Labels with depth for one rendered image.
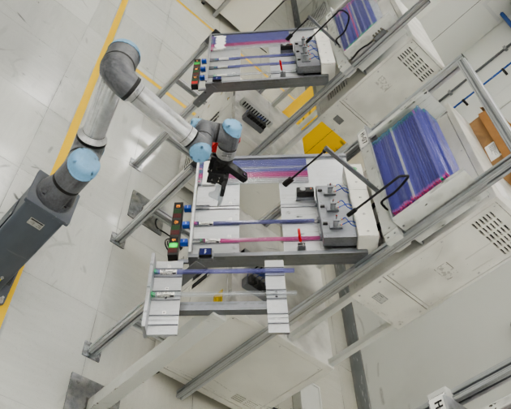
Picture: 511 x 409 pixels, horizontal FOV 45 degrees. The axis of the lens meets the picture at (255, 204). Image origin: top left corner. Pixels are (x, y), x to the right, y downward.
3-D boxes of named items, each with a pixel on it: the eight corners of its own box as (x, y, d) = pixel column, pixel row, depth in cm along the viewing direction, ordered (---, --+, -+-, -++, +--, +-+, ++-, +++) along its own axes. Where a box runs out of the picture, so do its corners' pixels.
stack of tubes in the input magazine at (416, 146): (392, 214, 238) (450, 172, 226) (371, 141, 277) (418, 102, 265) (413, 230, 243) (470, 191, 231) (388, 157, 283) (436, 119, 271)
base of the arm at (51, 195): (31, 197, 228) (45, 181, 224) (42, 174, 240) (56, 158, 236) (66, 219, 234) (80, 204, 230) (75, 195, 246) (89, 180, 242)
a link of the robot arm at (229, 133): (222, 114, 234) (244, 119, 235) (216, 139, 241) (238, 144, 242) (221, 125, 228) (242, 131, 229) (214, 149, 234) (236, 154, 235)
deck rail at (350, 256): (189, 268, 249) (187, 256, 245) (189, 264, 250) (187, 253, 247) (367, 263, 249) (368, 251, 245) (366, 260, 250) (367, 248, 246)
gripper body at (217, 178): (206, 173, 250) (212, 148, 243) (227, 176, 252) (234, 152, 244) (205, 184, 244) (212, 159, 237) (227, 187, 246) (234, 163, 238)
